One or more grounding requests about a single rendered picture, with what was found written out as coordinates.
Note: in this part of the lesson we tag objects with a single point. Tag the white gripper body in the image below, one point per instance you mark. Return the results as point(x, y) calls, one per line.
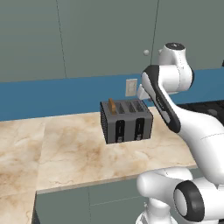
point(142, 92)

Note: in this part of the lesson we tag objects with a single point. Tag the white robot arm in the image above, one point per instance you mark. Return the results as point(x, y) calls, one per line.
point(204, 137)

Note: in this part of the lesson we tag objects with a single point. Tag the brown bread slice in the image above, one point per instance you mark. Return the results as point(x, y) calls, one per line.
point(112, 106)

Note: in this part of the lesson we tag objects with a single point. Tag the grey four-slot toaster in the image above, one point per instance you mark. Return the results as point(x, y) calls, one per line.
point(128, 128)

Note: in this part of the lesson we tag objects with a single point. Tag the round white cupboard knob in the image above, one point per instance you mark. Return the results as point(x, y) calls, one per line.
point(146, 52)
point(160, 51)

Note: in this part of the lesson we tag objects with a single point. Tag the black hob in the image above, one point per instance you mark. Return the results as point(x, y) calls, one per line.
point(211, 108)

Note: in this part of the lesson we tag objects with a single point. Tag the grey-green drawer front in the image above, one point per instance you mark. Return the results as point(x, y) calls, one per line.
point(113, 192)

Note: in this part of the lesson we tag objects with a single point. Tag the grey-green base cupboard door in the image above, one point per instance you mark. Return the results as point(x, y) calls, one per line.
point(115, 214)
point(62, 207)

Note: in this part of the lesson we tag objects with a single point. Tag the white wall outlet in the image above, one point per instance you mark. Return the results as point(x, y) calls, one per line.
point(131, 87)

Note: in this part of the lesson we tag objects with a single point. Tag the grey-green wall cupboard door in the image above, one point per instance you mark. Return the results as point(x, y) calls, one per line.
point(29, 38)
point(108, 35)
point(198, 26)

